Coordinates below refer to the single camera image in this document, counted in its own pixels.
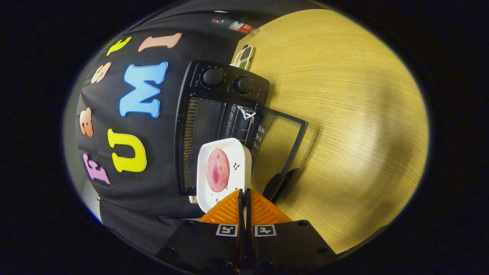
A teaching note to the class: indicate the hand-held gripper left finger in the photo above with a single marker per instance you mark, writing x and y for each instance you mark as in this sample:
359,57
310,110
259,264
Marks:
206,244

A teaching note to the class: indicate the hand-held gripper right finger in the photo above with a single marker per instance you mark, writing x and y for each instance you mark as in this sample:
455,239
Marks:
286,244

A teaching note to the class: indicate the pink round ham slice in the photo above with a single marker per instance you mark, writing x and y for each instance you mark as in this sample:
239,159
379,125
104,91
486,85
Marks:
217,170

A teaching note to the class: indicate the white square plate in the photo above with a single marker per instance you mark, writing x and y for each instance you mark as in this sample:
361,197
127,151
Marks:
238,152

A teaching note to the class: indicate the black toaster oven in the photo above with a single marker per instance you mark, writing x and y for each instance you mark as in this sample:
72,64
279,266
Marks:
225,89

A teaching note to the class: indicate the white bread toaster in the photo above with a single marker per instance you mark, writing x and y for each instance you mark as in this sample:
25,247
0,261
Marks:
193,199

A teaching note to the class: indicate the white divided bean dish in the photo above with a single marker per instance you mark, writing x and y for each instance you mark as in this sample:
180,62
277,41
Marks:
244,55

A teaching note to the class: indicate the red label water bottle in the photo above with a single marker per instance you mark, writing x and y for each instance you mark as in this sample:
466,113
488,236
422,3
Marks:
237,26

